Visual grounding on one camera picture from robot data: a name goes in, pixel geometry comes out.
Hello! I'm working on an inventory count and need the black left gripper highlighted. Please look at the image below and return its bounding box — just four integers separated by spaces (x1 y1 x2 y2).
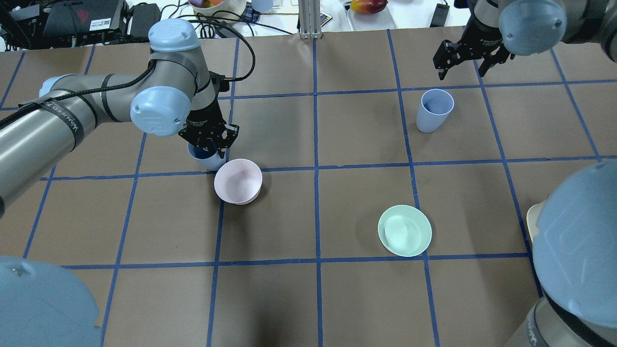
178 113 240 159

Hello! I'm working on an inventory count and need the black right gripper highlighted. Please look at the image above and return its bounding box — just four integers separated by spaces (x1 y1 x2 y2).
433 29 515 80

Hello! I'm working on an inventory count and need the blue cup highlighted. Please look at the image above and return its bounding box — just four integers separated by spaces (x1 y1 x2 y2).
187 143 227 171
416 89 456 133

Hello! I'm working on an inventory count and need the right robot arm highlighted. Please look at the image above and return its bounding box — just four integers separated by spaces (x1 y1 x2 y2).
433 0 617 347

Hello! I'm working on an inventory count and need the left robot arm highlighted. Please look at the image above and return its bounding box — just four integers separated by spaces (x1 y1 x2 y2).
0 18 240 347

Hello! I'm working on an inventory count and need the pink bowl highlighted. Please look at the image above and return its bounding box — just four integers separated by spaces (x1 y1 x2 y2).
214 159 263 206

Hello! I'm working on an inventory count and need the black power adapter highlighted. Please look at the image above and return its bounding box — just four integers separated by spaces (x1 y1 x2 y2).
429 3 450 27

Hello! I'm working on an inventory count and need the metal tray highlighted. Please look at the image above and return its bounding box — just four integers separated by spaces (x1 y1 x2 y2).
344 0 396 31

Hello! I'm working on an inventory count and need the red apple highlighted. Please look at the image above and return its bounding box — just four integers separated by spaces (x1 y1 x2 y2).
349 0 388 14

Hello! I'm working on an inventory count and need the cream white toaster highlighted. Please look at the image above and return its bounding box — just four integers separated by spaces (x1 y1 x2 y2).
526 200 547 247

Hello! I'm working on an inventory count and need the mint green bowl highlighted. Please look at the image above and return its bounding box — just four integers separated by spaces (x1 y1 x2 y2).
377 205 433 257

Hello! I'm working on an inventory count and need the black computer box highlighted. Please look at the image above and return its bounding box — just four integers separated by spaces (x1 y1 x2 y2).
10 0 130 46

